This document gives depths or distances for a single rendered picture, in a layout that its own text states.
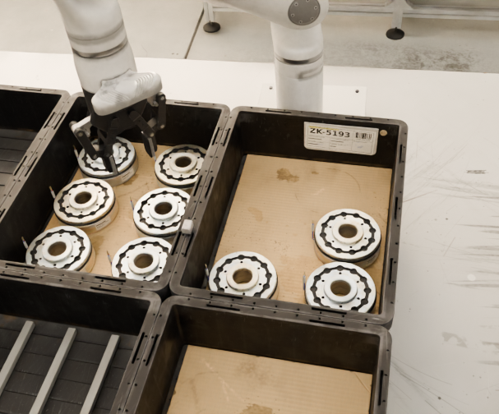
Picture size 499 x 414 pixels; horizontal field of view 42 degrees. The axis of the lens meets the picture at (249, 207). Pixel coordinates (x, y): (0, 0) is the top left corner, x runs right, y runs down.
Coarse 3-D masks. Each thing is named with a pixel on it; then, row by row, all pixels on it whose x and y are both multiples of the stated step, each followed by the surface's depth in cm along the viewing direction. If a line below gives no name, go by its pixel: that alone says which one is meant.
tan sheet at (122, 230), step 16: (144, 160) 118; (80, 176) 117; (144, 176) 116; (128, 192) 113; (144, 192) 113; (128, 208) 110; (48, 224) 109; (112, 224) 108; (128, 224) 108; (96, 240) 106; (112, 240) 106; (128, 240) 106; (96, 256) 104; (112, 256) 104; (96, 272) 102
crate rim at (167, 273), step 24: (72, 96) 116; (48, 144) 108; (216, 144) 105; (192, 192) 98; (0, 216) 98; (192, 216) 95; (0, 264) 91; (24, 264) 91; (168, 264) 89; (144, 288) 87; (168, 288) 88
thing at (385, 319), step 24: (336, 120) 108; (360, 120) 107; (384, 120) 106; (216, 168) 101; (192, 240) 92; (192, 288) 86; (312, 312) 82; (336, 312) 83; (360, 312) 82; (384, 312) 82
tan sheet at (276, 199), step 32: (256, 160) 116; (288, 160) 116; (256, 192) 111; (288, 192) 111; (320, 192) 110; (352, 192) 110; (384, 192) 109; (256, 224) 106; (288, 224) 106; (384, 224) 104; (288, 256) 101; (288, 288) 97
